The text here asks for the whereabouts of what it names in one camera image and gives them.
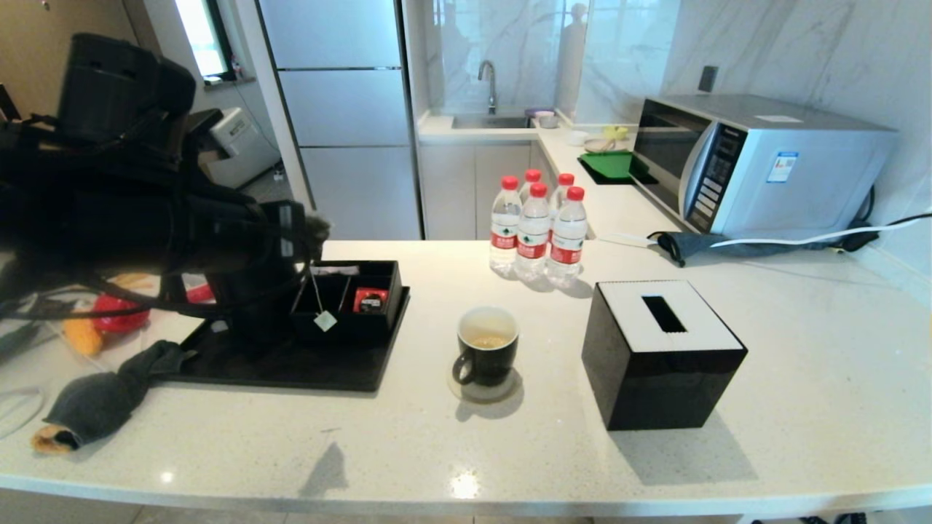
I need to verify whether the black mug white inside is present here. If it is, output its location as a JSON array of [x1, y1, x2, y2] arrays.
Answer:
[[451, 306, 521, 389]]

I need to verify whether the black compartment organizer box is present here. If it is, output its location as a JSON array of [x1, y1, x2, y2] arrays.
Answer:
[[290, 260, 403, 343]]

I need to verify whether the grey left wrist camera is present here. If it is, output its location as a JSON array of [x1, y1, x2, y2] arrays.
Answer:
[[206, 108, 282, 190]]

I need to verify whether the black electric kettle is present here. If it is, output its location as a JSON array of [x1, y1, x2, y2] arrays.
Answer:
[[208, 266, 301, 344]]

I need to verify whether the window with dark frame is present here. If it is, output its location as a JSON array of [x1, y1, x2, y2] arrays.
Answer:
[[173, 0, 237, 82]]

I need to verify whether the dark tea bag with tag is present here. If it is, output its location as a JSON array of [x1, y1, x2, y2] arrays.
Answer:
[[295, 215, 339, 333]]

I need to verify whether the green cutting board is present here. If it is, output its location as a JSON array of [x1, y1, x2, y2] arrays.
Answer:
[[580, 148, 654, 184]]

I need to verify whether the silver three-door fridge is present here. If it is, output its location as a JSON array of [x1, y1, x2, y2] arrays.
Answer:
[[255, 0, 424, 241]]

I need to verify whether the brown wooden door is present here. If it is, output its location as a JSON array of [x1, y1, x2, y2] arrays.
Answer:
[[0, 0, 150, 121]]

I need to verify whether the chrome kitchen faucet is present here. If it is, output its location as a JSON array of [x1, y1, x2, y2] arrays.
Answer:
[[478, 58, 499, 115]]

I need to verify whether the dark grey cloth sleeve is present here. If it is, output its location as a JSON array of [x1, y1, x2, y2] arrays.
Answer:
[[31, 341, 197, 453]]

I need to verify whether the orange toy fruit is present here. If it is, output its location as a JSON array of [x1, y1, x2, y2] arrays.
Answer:
[[62, 317, 104, 357]]

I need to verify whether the white power cable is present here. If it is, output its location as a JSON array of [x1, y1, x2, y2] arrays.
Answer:
[[597, 215, 932, 250]]

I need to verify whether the silver microwave oven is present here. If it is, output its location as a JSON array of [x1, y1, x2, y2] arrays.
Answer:
[[632, 92, 901, 241]]

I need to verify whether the black rectangular tray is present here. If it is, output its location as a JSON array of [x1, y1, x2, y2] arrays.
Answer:
[[157, 285, 410, 392]]

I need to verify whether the round translucent coaster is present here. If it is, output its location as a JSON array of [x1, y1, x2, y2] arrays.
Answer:
[[446, 360, 525, 406]]

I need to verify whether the white sink cabinet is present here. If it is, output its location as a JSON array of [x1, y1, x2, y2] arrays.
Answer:
[[419, 138, 558, 241]]

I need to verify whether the red round toy fruit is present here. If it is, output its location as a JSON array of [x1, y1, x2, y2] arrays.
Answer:
[[93, 293, 151, 334]]

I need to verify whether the black power cable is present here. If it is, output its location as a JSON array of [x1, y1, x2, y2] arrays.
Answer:
[[834, 184, 932, 254]]

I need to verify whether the black tissue box white lid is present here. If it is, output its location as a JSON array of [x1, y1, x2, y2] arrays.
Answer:
[[582, 280, 751, 433]]

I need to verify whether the steel kitchen sink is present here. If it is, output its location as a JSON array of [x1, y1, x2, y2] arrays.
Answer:
[[451, 113, 532, 130]]

